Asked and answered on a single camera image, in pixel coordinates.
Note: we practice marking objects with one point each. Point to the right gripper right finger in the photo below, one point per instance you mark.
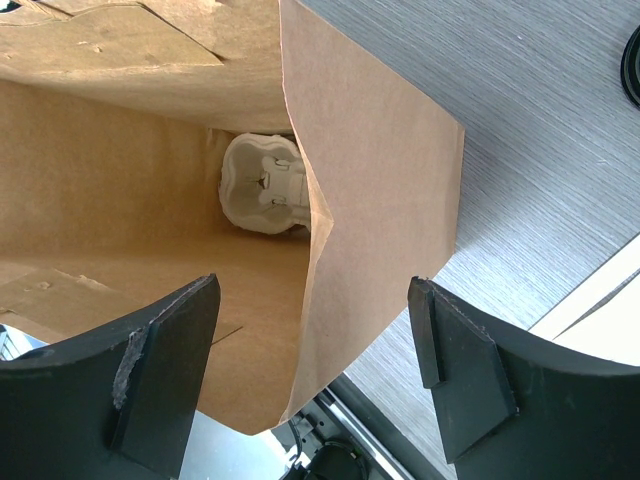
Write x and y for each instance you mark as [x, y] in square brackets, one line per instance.
[511, 405]

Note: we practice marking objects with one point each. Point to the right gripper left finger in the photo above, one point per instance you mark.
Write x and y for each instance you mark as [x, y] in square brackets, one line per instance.
[116, 402]

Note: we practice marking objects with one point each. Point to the brown cardboard cup carrier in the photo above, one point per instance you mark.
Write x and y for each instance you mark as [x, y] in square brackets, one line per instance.
[263, 186]

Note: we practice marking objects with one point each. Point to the brown paper bag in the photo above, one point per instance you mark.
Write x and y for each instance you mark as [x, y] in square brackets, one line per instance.
[115, 118]

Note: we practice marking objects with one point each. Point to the stack of black lids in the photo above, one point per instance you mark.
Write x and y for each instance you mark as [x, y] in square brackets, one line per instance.
[629, 69]

